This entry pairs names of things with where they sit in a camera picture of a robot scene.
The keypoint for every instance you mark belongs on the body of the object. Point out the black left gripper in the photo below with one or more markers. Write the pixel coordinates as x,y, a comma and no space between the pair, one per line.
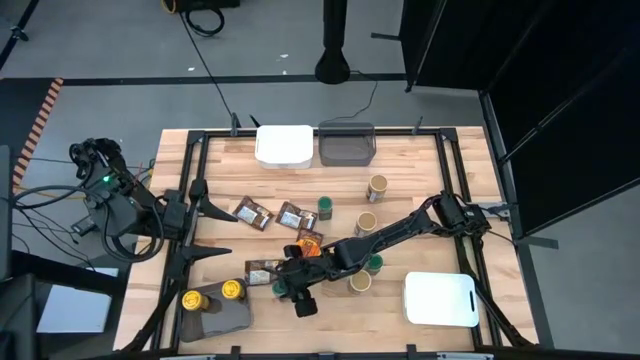
175,215

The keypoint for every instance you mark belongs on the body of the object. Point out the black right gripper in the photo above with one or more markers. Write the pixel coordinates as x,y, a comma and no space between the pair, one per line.
310,270

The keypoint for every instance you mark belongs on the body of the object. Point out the green-lid spice jar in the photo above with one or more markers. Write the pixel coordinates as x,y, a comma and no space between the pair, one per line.
278,291
376,262
325,205

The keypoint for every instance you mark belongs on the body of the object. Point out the brown spice packet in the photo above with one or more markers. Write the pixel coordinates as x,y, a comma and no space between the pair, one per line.
295,216
257,274
252,213

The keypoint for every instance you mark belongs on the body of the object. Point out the orange taco mix packet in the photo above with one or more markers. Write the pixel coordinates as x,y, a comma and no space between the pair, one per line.
310,245

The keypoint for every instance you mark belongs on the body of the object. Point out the yellow-lid spice jar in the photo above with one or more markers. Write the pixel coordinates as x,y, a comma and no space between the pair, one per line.
194,300
233,289

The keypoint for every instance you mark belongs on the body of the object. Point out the beige-lid furikake jar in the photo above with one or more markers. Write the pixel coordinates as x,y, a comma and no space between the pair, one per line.
377,186
360,283
366,222

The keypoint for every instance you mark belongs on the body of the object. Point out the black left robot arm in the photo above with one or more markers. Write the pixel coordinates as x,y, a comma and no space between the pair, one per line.
117,215

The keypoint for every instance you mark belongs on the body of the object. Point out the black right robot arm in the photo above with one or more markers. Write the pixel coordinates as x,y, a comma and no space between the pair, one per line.
395,232

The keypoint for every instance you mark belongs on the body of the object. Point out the grey translucent plastic bin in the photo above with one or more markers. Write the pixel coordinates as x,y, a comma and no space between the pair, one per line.
347,147
225,320

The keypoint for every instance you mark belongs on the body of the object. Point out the white flat board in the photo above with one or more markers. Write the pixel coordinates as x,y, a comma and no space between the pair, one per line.
75,310

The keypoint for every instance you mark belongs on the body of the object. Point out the black partition curtain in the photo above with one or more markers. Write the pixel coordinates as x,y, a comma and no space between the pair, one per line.
550,100

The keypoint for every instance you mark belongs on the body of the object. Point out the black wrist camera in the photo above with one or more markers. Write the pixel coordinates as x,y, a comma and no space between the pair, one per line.
305,306

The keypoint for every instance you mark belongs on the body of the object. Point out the black metal table frame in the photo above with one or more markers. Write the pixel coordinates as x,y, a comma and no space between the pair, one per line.
325,132

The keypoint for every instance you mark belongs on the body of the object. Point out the black stand post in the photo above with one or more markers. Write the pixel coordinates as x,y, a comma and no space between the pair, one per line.
332,65

